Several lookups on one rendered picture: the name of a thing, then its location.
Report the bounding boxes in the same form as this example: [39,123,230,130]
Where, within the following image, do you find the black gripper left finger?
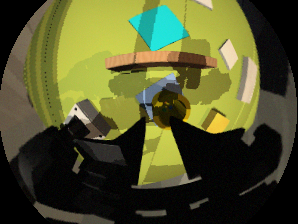
[72,117,145,185]

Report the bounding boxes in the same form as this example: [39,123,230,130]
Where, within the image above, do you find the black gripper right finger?
[170,116,245,180]

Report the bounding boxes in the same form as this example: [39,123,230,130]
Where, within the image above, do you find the orange-brown flat bar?
[105,51,217,72]

